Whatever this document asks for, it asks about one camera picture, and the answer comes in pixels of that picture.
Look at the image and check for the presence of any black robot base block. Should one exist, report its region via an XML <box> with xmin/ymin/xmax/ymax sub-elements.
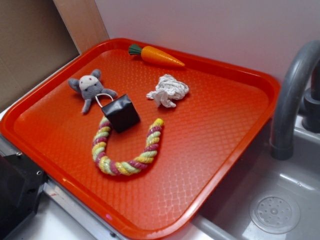
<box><xmin>0</xmin><ymin>152</ymin><xmax>47</xmax><ymax>240</ymax></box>

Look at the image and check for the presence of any crumpled white paper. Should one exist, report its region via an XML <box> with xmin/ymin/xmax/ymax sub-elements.
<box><xmin>146</xmin><ymin>74</ymin><xmax>189</xmax><ymax>108</ymax></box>

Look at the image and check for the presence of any orange plastic tray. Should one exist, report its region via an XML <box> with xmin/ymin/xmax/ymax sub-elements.
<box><xmin>0</xmin><ymin>38</ymin><xmax>280</xmax><ymax>240</ymax></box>

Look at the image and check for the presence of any small black paper bag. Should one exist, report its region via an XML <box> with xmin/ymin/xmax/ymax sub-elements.
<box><xmin>95</xmin><ymin>93</ymin><xmax>140</xmax><ymax>133</ymax></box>

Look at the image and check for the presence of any orange toy carrot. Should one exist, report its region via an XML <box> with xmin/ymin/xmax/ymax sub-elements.
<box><xmin>128</xmin><ymin>44</ymin><xmax>185</xmax><ymax>68</ymax></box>

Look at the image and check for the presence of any grey plush mouse toy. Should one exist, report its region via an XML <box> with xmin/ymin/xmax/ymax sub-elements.
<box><xmin>67</xmin><ymin>69</ymin><xmax>118</xmax><ymax>114</ymax></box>

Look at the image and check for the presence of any grey plastic sink basin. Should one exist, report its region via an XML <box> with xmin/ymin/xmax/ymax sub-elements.
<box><xmin>192</xmin><ymin>124</ymin><xmax>320</xmax><ymax>240</ymax></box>

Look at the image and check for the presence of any grey toy faucet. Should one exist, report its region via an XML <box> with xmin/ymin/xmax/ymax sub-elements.
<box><xmin>269</xmin><ymin>40</ymin><xmax>320</xmax><ymax>160</ymax></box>

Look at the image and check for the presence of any sink drain strainer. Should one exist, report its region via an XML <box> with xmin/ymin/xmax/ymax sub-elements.
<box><xmin>249</xmin><ymin>191</ymin><xmax>301</xmax><ymax>235</ymax></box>

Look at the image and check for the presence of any brown cardboard panel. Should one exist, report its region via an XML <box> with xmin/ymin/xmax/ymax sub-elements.
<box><xmin>0</xmin><ymin>0</ymin><xmax>80</xmax><ymax>113</ymax></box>

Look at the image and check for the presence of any multicolour twisted rope toy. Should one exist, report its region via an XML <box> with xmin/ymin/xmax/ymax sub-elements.
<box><xmin>91</xmin><ymin>116</ymin><xmax>164</xmax><ymax>176</ymax></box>

